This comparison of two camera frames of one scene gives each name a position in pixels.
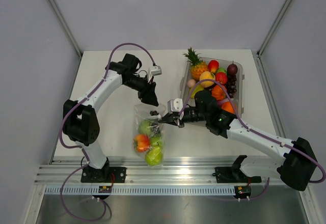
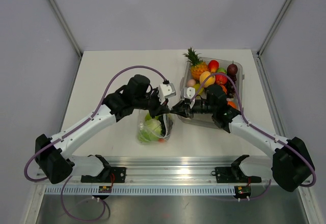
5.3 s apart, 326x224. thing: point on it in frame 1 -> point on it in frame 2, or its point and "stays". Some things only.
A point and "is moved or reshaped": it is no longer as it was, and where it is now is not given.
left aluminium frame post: [61, 17] stays
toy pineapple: [197, 65] stays
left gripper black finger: [147, 94] -> [161, 109]
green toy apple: [156, 142] -> [147, 117]
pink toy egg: [191, 83] stays
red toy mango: [213, 65] stays
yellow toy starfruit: [198, 88] stays
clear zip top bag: [148, 136] is moved or reshaped
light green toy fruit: [221, 70] stays
